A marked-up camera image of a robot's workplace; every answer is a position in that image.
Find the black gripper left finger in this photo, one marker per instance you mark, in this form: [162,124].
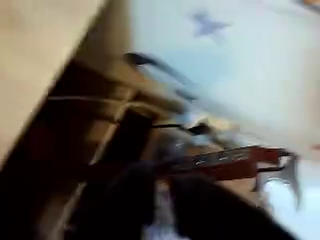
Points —
[116,203]

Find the pale blue patterned cloth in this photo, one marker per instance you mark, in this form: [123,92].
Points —
[240,66]

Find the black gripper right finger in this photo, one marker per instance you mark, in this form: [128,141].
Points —
[220,216]

